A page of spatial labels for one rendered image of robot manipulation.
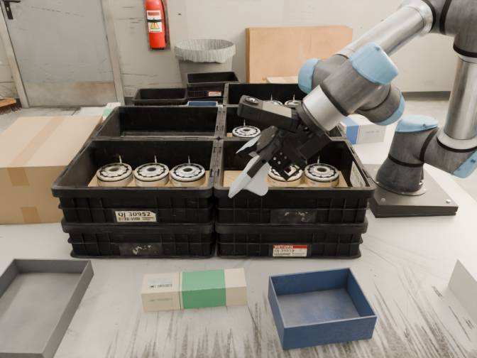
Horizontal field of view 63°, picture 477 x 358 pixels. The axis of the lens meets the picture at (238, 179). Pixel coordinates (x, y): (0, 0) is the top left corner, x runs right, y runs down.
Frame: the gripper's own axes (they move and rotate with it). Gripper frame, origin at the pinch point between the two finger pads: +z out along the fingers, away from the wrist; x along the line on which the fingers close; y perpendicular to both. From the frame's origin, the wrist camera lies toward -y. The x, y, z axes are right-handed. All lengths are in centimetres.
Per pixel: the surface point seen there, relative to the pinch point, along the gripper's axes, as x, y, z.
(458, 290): 4, 61, -15
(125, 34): 329, -72, 121
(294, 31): 336, 45, 2
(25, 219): 24, -24, 69
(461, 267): 5, 57, -19
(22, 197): 24, -29, 63
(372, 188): 15.3, 31.6, -15.1
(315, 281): 2.4, 35.7, 7.5
